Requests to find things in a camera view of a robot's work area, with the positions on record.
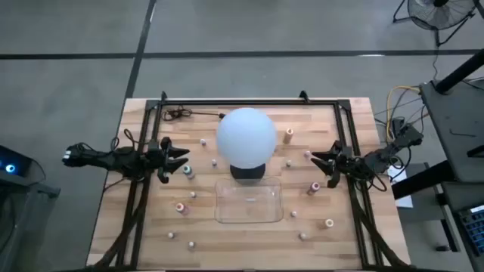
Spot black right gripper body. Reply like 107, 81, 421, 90
334, 149, 355, 178

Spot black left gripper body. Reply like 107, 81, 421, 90
144, 139, 169, 177

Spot clear plastic bin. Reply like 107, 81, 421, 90
214, 176, 284, 224

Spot white paper sheet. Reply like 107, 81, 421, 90
387, 165, 414, 209

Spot white globe table lamp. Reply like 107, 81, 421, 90
215, 107, 278, 181

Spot black desk support beam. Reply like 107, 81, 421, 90
391, 160, 457, 200

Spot grey side table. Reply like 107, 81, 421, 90
434, 181, 484, 272

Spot grey desk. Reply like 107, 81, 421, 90
419, 77, 484, 184

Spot black computer with blue light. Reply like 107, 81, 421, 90
0, 145, 33, 178

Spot black diagonal pole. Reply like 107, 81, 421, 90
434, 48, 484, 94

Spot backlit keyboard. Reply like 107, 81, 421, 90
457, 203, 484, 261

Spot dark grey equipment cart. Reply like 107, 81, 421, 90
0, 169, 61, 272

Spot black floor fan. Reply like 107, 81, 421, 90
392, 0, 478, 48

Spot black lamp power cable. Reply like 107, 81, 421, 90
161, 106, 227, 122

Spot yellow floor cable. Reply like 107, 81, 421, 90
385, 85, 421, 144

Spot black aluminium table frame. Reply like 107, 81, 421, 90
88, 97, 409, 272

